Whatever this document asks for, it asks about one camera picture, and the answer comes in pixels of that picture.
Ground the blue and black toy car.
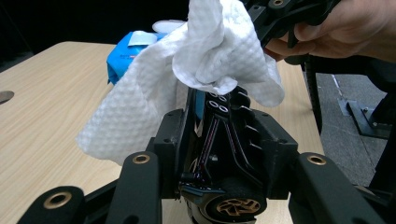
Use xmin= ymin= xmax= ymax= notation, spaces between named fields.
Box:
xmin=178 ymin=85 xmax=269 ymax=224

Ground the blue wet wipes pack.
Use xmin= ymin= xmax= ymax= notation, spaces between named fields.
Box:
xmin=106 ymin=20 xmax=188 ymax=86

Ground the white wet wipe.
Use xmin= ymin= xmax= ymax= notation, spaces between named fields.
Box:
xmin=75 ymin=0 xmax=286 ymax=166

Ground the black stand base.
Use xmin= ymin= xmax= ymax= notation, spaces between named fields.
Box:
xmin=337 ymin=98 xmax=394 ymax=140

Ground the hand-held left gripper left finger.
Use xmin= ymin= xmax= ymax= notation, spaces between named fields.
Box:
xmin=106 ymin=108 xmax=184 ymax=224

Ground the grey round cable grommet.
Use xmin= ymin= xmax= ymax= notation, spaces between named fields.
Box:
xmin=0 ymin=91 xmax=15 ymax=105

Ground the right hand-held gripper cable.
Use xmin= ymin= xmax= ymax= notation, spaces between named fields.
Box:
xmin=284 ymin=54 xmax=325 ymax=136

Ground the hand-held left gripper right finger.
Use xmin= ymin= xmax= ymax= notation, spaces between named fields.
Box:
xmin=253 ymin=110 xmax=386 ymax=224

